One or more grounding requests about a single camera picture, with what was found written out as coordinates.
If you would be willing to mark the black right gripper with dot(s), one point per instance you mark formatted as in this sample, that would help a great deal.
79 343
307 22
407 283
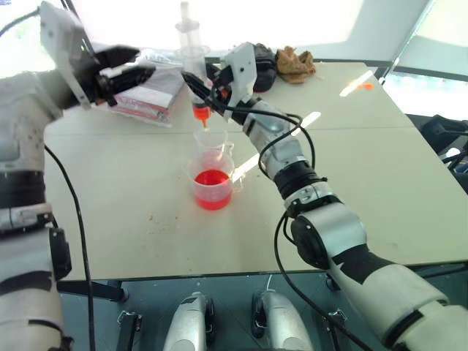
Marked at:
222 91

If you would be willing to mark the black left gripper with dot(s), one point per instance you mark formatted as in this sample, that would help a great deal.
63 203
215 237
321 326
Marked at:
100 87

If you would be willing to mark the clear syringe with orange tip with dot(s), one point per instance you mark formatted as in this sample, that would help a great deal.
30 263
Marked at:
194 66

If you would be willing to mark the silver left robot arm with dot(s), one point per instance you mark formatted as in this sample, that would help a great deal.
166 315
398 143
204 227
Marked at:
22 109

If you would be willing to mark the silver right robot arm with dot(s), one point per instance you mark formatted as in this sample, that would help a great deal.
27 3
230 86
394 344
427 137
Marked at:
329 223

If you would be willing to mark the empty clear measuring cup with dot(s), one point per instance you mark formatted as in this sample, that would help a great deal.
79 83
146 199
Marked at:
212 143

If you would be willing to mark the clear cup with red liquid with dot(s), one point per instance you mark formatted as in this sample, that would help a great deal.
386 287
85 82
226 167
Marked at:
212 186

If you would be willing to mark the plastic wrapped tissue pack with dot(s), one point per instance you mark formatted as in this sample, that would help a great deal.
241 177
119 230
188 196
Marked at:
150 95

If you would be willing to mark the black pouch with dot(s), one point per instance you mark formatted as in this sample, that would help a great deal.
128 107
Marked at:
265 69

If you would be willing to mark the crumpled brown cloth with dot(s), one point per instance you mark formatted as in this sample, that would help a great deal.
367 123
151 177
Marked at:
294 64

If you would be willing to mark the small orange scrap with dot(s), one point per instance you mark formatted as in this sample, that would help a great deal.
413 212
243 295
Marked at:
366 87

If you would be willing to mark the silver rounded robot leg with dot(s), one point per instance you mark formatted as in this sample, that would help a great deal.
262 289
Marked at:
188 321
281 321

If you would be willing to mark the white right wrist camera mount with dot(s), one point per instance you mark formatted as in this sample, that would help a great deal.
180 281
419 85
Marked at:
241 69

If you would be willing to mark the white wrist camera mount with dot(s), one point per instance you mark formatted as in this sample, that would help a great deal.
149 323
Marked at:
241 69
62 40

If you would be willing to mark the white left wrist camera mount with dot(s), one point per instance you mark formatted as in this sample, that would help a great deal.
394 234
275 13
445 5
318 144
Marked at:
62 40

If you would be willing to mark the black table frame bar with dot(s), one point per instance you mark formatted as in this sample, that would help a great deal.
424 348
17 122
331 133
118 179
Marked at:
95 290

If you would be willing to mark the metal table leg bracket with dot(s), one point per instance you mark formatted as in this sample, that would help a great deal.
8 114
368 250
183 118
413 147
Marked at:
129 323
334 321

